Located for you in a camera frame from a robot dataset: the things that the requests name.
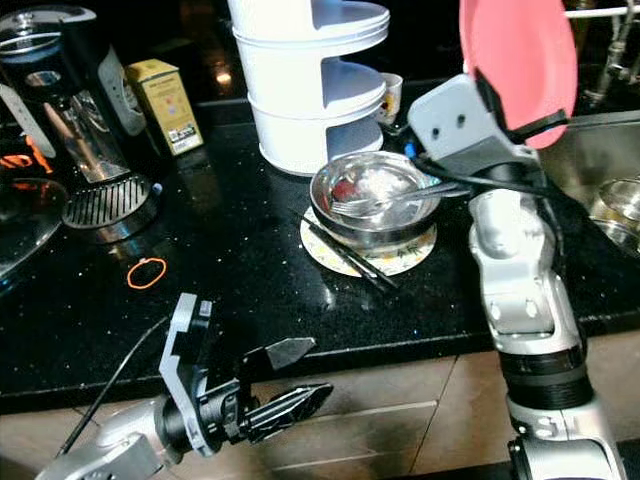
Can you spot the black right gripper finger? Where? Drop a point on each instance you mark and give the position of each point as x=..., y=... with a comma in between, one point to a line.
x=492, y=95
x=540, y=125

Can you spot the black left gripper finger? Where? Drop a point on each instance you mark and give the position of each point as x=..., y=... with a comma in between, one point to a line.
x=290, y=410
x=280, y=353

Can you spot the pink plastic plate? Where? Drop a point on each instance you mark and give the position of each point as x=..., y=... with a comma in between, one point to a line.
x=520, y=45

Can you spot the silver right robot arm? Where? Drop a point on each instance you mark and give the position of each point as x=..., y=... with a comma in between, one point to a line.
x=520, y=280

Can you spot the brown kitchen base cabinet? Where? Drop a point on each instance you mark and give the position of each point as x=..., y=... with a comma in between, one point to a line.
x=410, y=420

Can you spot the steel sink faucet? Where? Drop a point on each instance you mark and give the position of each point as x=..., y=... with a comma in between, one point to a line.
x=610, y=70

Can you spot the orange plastic item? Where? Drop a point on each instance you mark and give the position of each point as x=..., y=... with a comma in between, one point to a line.
x=40, y=155

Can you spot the small steel strainer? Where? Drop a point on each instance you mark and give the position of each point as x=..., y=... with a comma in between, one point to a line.
x=618, y=210

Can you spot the black chopstick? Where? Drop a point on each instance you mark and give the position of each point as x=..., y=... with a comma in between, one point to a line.
x=345, y=250
x=350, y=261

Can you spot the black coffee maker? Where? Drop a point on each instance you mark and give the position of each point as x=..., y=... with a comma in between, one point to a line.
x=60, y=90

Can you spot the glass pot lid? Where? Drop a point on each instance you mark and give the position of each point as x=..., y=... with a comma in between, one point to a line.
x=25, y=225

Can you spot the stainless steel bowl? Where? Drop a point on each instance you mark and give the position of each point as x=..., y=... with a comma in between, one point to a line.
x=380, y=180

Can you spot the white leaf patterned plate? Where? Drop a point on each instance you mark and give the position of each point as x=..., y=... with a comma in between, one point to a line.
x=405, y=262

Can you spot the steel table fork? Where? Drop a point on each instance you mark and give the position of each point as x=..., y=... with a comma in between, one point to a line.
x=355, y=207

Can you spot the orange rubber band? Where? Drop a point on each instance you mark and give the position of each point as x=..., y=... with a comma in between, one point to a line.
x=129, y=274

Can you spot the white three tier rack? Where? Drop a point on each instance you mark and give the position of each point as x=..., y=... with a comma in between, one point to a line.
x=300, y=135

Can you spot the yellow cardboard box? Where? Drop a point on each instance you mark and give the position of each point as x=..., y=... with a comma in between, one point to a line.
x=165, y=105

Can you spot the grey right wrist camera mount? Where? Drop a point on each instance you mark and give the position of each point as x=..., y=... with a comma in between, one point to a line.
x=455, y=120

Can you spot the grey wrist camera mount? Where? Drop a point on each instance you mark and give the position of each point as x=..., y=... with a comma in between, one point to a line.
x=455, y=120
x=182, y=340

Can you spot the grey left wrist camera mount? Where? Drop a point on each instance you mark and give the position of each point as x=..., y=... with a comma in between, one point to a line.
x=182, y=340

